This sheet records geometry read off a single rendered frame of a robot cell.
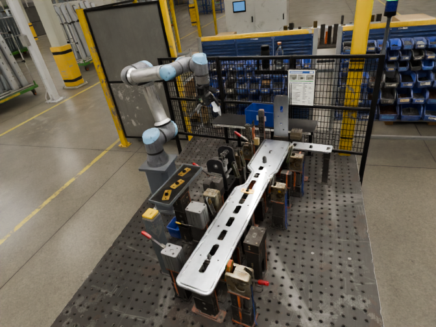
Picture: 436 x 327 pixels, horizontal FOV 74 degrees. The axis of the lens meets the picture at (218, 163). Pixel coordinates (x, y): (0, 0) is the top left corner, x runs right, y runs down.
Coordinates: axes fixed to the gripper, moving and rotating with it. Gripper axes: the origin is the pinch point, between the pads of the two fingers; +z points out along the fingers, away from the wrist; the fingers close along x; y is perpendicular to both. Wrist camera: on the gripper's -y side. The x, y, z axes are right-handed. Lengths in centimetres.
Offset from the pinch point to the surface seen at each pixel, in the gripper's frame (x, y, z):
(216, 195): 13.2, 28.9, 36.2
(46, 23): -667, -403, -23
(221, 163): 9.0, 10.0, 26.7
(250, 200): 29, 19, 44
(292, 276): 60, 39, 74
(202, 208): 13, 44, 33
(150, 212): -8, 60, 28
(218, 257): 29, 62, 44
